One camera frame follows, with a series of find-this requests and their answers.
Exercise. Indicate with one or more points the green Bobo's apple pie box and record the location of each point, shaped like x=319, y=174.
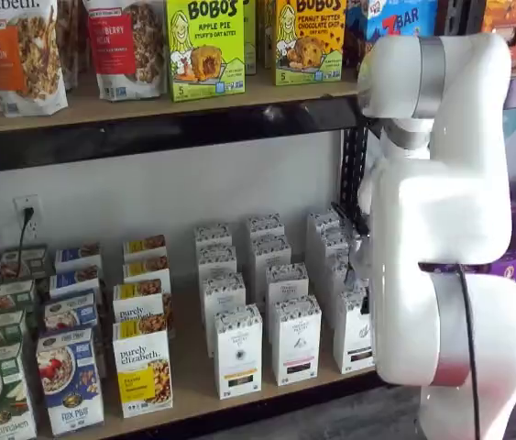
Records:
x=202, y=27
x=250, y=36

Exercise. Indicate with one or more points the red label granola bag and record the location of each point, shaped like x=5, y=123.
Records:
x=124, y=50

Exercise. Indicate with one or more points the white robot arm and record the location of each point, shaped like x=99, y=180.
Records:
x=445, y=206

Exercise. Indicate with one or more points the white wall outlet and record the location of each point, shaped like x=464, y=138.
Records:
x=36, y=229

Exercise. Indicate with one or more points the yellow Bobo's peanut butter box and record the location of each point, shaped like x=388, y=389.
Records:
x=308, y=27

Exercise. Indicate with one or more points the white box orange strip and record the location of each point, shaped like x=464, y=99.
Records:
x=216, y=261
x=221, y=298
x=214, y=236
x=239, y=353

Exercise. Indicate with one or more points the blue flax plus oatmeal box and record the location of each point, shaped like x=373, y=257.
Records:
x=69, y=311
x=76, y=256
x=69, y=380
x=74, y=282

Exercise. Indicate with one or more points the blue ZBar box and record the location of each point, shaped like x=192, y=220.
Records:
x=395, y=18

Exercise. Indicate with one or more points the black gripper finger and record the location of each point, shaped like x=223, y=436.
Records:
x=365, y=306

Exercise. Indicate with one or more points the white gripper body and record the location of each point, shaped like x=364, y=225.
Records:
x=364, y=254

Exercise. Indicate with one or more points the white yellow purely elizabeth box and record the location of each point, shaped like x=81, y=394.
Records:
x=145, y=270
x=136, y=302
x=145, y=245
x=140, y=366

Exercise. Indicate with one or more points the orange snack box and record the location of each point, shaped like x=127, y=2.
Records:
x=509, y=18

